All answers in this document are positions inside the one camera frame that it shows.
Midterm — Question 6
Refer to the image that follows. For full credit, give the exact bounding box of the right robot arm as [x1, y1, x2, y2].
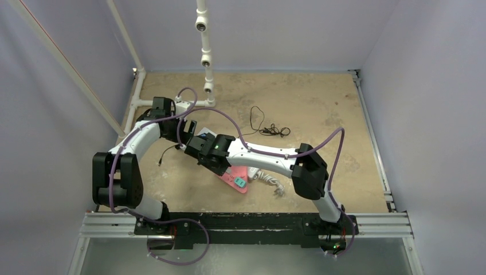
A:
[183, 133, 344, 233]

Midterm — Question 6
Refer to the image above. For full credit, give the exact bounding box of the white PVC pipe frame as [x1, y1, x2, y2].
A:
[7, 0, 217, 143]

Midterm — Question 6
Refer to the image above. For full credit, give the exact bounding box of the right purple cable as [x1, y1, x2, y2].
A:
[176, 107, 358, 259]

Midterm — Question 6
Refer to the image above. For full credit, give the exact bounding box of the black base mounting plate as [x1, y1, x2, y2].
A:
[134, 212, 359, 251]

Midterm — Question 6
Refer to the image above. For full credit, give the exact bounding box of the pink triangular power socket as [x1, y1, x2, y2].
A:
[219, 166, 248, 194]

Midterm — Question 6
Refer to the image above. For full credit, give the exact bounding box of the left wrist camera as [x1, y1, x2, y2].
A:
[174, 96, 193, 115]

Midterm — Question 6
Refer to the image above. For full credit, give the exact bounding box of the white multicolour power strip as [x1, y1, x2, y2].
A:
[197, 127, 260, 181]

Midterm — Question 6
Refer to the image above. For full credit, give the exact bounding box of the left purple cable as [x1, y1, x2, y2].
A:
[108, 87, 210, 267]

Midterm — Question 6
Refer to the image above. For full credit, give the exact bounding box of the purple cable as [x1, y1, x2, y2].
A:
[176, 107, 358, 259]
[108, 87, 210, 267]

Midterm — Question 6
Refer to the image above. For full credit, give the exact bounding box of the black power adapter with switch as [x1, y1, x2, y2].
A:
[158, 144, 180, 167]

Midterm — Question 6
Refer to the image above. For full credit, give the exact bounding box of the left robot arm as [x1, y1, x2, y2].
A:
[92, 97, 197, 234]

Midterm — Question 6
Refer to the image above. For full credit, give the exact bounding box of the teal white plug adapter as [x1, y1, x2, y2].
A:
[233, 177, 247, 188]

